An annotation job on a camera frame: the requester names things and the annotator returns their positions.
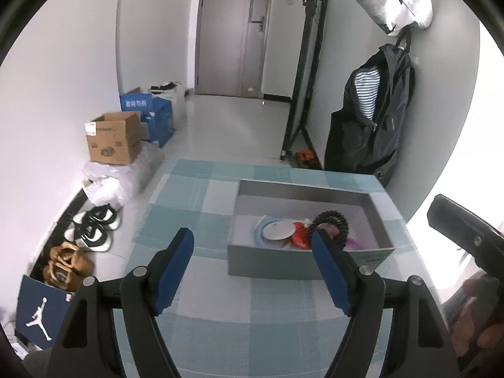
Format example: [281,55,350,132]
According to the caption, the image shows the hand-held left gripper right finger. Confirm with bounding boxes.
[312,228,461,378]

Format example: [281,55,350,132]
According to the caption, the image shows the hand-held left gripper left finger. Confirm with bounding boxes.
[47,227,195,378]

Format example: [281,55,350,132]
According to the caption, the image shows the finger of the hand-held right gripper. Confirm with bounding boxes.
[427,194,504,262]

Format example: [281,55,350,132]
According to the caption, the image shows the black spiral hair tie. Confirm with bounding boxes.
[307,210,350,251]

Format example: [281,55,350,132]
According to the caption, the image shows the grey cardboard box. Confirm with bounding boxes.
[227,178,395,281]

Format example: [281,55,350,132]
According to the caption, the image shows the person's right hand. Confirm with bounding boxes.
[449,277,504,368]

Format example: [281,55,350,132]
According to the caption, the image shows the checked teal tablecloth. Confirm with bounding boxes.
[118,159,445,378]

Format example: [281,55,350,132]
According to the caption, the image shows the light blue round disc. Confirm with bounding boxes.
[257,215,296,250]

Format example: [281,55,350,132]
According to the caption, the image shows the black white sandal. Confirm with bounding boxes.
[73,203,120,232]
[64,222,113,252]

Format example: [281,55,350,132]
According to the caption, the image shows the brown shoe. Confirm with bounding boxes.
[43,262,79,293]
[49,243,95,280]

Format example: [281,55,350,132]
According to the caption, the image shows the translucent plastic bag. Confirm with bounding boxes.
[82,142,166,208]

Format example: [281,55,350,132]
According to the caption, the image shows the black jacket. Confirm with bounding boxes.
[324,43,416,186]

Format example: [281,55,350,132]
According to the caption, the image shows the brown cardboard box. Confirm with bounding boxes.
[84,111,143,165]

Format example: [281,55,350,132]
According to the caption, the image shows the blue shoe box white figure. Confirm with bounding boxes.
[15,275,75,350]

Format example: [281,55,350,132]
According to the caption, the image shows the blue cardboard box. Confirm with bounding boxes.
[120,91,175,149]

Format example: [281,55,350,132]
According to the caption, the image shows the striped shirt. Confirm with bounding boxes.
[353,68,383,121]

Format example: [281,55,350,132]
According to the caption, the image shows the white plastic bag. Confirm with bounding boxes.
[150,83,189,129]

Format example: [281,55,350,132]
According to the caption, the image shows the person's dark grey pants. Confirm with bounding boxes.
[21,347,56,378]

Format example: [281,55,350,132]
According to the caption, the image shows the black metal rack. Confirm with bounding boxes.
[280,0,332,162]

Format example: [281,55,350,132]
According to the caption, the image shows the white hanging bag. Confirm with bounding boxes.
[350,0,434,36]

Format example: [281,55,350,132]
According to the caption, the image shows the grey door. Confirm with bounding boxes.
[196,0,276,98]

